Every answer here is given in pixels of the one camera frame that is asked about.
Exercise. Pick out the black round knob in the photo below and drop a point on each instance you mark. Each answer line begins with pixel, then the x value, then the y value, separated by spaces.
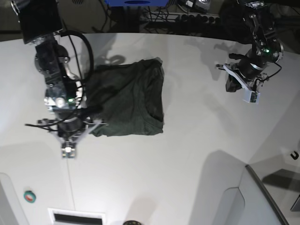
pixel 132 222

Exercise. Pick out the dark green t-shirt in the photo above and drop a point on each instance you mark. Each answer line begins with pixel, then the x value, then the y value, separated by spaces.
pixel 127 98

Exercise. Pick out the black u-shaped hook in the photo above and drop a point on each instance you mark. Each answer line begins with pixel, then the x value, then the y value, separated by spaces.
pixel 295 155

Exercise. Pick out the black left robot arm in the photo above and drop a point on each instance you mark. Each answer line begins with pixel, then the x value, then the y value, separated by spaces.
pixel 250 22

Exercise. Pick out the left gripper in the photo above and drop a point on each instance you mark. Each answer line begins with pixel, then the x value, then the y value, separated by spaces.
pixel 243 73

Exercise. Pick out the green red emergency button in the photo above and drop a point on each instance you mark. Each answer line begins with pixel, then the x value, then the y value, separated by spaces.
pixel 29 196

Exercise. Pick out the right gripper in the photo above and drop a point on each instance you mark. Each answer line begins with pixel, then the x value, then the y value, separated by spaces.
pixel 69 128

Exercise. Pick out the white power strip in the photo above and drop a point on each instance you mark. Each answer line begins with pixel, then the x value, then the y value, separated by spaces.
pixel 164 17

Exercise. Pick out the grey monitor frame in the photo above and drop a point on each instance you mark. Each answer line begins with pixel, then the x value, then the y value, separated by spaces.
pixel 279 215

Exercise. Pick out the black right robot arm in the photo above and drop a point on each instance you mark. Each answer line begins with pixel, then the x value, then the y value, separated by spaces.
pixel 65 95

